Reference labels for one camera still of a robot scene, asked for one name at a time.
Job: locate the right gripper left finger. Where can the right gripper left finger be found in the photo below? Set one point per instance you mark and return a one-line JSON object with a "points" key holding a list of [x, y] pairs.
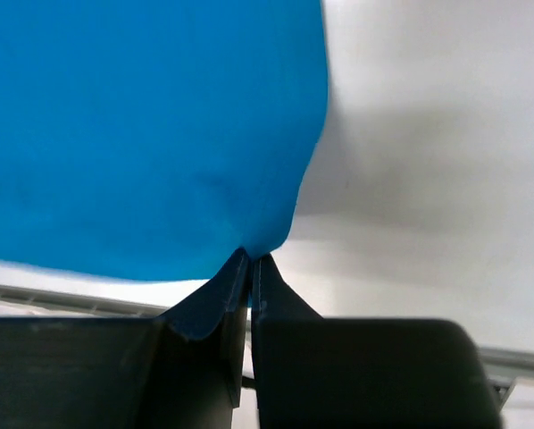
{"points": [[181, 369]]}

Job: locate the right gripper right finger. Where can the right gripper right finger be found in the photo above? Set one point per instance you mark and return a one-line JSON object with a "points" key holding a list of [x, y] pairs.
{"points": [[316, 372]]}

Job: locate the blue polo t-shirt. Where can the blue polo t-shirt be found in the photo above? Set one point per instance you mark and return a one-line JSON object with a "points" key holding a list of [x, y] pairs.
{"points": [[148, 140]]}

